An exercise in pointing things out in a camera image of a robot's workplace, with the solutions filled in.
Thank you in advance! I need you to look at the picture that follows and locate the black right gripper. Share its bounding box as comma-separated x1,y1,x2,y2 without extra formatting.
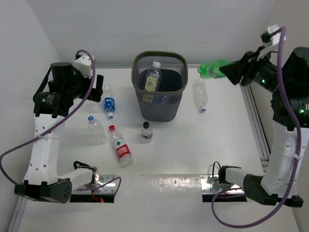
221,43,289,92

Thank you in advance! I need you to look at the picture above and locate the green soda bottle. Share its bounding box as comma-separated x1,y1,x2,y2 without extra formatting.
197,59,230,79

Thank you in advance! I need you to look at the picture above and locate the clear bottle blue cap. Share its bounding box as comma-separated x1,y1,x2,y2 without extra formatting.
87,116,107,145

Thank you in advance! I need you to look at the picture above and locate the pineapple juice bottle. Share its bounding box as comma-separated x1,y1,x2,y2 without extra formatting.
143,61,162,92

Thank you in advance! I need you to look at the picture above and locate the blue label water bottle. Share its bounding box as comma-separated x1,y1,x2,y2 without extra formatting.
155,95,169,104

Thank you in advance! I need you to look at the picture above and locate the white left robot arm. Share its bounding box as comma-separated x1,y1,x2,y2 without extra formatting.
14,60,103,203

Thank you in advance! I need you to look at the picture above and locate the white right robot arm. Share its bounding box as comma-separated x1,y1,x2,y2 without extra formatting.
218,47,309,207

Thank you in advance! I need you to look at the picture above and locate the grey mesh waste bin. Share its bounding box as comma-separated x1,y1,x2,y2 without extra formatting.
131,51,188,122

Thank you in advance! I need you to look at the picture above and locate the blue label bottle left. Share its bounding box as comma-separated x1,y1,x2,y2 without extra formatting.
103,85,115,119

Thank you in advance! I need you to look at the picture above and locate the clear crushed bottle right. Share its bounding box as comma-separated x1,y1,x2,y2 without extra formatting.
193,78,208,113

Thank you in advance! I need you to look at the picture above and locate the red label water bottle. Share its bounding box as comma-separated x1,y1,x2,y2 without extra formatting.
109,125,133,168

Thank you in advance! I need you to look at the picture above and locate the small black cap bottle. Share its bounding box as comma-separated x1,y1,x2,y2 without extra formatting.
140,121,153,143

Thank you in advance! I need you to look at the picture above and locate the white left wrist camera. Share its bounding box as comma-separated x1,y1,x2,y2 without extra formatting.
73,55,93,77

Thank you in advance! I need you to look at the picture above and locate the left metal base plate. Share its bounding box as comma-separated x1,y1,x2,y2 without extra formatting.
73,174,118,195

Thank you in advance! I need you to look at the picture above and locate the metal base plate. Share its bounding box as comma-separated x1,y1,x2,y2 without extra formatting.
200,174,244,195
73,174,118,195

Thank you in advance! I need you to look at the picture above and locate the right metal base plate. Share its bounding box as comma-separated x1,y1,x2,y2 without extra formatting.
200,174,244,195

